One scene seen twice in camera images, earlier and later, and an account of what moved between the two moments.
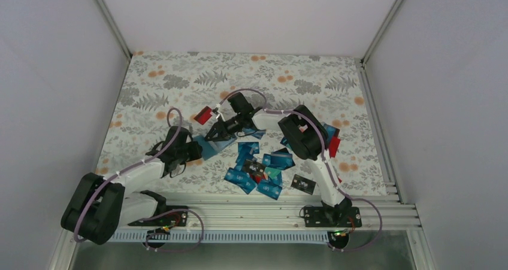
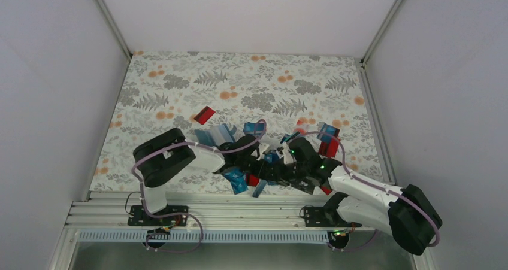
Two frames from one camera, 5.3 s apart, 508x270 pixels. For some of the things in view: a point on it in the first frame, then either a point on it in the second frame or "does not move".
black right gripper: x=220 y=129 to x=278 y=175
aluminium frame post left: x=126 y=50 does not move
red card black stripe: x=203 y=115 does not move
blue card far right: x=332 y=131 does not move
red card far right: x=333 y=145 does not move
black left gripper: x=196 y=153 to x=258 y=169
